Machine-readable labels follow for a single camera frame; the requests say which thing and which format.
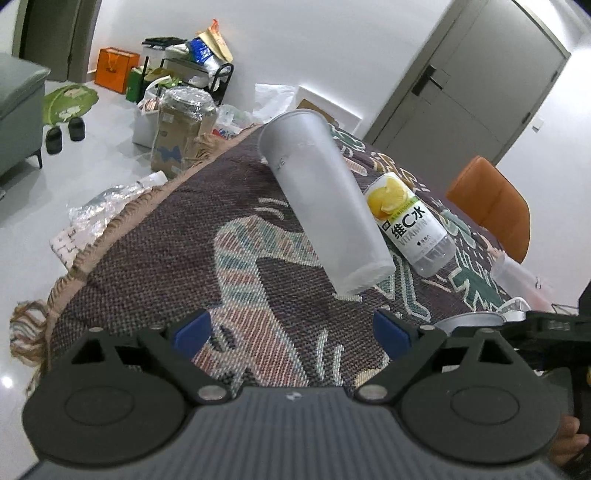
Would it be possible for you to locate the grey frosted plastic cup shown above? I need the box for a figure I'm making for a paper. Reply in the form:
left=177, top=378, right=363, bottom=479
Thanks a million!
left=434, top=311, right=505, bottom=337

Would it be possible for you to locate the small frosted cup lying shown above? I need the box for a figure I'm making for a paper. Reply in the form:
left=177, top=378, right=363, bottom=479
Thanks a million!
left=491, top=252, right=553, bottom=312

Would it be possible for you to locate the frosted plastic cup lying down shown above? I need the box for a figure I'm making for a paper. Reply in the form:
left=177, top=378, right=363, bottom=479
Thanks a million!
left=259, top=109, right=396, bottom=295

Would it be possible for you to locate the person's hand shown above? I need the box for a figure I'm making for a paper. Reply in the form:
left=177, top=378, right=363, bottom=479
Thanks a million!
left=549, top=415, right=590, bottom=467

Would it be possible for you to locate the orange leather chair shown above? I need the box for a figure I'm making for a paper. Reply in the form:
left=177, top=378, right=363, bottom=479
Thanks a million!
left=446, top=156, right=531, bottom=263

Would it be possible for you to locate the lemon vitamin water bottle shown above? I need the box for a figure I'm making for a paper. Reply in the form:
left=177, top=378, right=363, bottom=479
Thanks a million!
left=363, top=173, right=456, bottom=278

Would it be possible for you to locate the patterned woven table cloth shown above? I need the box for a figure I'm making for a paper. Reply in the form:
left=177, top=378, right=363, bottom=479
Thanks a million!
left=10, top=129, right=509, bottom=390

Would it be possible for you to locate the crumpled clear plastic wrap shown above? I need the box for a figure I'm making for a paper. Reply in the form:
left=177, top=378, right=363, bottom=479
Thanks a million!
left=68, top=171, right=168, bottom=237

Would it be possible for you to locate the grey door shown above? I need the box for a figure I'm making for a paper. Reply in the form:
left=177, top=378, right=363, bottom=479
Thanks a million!
left=373, top=1, right=570, bottom=173

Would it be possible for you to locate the black slipper left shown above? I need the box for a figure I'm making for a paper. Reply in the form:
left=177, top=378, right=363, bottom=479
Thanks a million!
left=45, top=126, right=63, bottom=155

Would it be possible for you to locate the black slipper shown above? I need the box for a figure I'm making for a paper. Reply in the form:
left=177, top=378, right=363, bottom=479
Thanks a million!
left=68, top=116, right=86, bottom=142
left=45, top=126, right=63, bottom=155

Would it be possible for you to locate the black slipper right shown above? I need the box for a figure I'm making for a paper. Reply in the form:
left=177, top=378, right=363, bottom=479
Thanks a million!
left=68, top=116, right=86, bottom=142

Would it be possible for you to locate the plastic wrapped cardboard box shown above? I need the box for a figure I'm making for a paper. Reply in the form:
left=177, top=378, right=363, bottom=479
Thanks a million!
left=150, top=86, right=217, bottom=178

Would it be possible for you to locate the green floor mat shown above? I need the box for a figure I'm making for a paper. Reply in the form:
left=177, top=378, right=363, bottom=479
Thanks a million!
left=42, top=84, right=99, bottom=126

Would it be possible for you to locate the green bag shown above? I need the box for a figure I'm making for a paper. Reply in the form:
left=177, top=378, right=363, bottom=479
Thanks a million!
left=125, top=67, right=144, bottom=104

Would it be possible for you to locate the grey sofa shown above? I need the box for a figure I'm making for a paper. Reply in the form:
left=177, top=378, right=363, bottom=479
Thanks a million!
left=0, top=53, right=50, bottom=175

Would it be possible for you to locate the orange paper bag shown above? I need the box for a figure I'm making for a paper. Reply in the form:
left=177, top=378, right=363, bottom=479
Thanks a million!
left=94, top=47, right=139, bottom=94

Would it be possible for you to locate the white foam packaging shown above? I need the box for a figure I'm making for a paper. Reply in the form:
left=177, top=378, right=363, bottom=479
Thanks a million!
left=294, top=86, right=362, bottom=134

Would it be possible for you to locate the white plastic bag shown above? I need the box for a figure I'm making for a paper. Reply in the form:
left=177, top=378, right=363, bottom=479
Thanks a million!
left=252, top=83, right=297, bottom=124

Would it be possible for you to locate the white wall switch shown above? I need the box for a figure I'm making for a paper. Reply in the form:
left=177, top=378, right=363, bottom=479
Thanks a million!
left=532, top=117, right=544, bottom=132

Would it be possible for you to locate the black door handle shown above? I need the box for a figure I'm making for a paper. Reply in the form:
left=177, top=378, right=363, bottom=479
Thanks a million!
left=411, top=65, right=443, bottom=97

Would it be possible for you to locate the black wire storage rack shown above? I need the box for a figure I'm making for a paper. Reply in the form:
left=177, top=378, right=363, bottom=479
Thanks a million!
left=140, top=37, right=235, bottom=106

